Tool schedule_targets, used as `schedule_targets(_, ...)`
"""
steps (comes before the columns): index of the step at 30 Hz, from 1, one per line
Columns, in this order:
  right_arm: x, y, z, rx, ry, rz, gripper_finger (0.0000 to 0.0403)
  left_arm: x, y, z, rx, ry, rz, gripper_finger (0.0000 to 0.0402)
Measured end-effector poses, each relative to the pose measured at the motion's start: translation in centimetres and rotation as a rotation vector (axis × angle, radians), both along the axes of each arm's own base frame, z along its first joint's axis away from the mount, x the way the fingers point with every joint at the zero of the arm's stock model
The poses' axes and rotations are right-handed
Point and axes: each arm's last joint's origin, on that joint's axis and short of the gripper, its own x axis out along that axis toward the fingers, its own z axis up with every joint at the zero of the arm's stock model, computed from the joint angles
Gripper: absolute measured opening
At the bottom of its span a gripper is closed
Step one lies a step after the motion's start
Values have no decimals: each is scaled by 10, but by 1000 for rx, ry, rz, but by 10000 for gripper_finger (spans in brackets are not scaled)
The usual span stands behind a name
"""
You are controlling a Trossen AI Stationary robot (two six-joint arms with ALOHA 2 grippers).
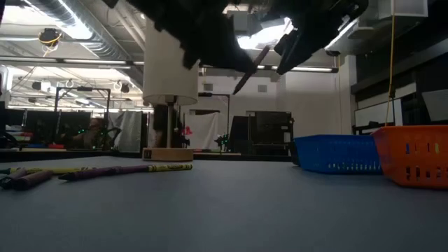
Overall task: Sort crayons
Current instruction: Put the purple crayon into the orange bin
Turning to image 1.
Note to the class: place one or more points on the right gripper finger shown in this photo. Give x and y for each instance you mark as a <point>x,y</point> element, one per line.
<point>285,43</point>
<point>302,49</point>

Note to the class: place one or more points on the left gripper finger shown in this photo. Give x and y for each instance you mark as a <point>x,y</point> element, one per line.
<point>231,57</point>

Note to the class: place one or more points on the purple crayon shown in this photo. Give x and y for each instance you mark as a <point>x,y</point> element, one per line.
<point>33,180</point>
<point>87,173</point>
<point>133,169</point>
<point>12,176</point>
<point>250,71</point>

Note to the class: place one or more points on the small black robot arm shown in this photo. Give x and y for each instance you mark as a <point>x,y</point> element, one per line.
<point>223,140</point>

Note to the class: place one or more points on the white shade wooden base lamp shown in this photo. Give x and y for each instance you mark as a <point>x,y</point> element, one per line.
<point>164,80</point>

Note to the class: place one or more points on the white backdrop sheet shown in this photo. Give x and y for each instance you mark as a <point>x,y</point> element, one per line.
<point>204,129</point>

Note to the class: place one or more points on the black cabinet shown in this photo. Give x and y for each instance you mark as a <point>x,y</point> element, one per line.
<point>262,133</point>

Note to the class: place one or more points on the whiteboard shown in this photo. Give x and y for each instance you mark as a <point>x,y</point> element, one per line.
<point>378,113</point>

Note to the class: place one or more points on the blue plastic basket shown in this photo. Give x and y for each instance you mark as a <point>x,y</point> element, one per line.
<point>337,154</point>

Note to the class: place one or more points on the green-tipped yellow crayon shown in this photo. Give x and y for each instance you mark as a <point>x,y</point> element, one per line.
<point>169,167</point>
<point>49,170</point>

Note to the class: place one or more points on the grey curtain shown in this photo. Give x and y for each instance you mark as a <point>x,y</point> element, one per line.
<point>126,131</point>

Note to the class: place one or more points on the grey panel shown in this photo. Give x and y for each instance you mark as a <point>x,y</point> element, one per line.
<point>435,105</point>

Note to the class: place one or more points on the person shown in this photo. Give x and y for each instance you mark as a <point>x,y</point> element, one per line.
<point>91,133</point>

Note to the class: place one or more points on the orange plastic basket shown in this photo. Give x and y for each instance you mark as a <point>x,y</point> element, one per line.
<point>414,157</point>

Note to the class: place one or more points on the round silver air duct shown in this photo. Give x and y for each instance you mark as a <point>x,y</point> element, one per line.
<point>70,21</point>

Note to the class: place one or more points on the black gantry frame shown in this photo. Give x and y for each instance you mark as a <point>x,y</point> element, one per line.
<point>84,89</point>

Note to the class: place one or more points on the black table frame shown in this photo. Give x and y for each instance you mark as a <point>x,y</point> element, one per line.
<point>70,154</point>

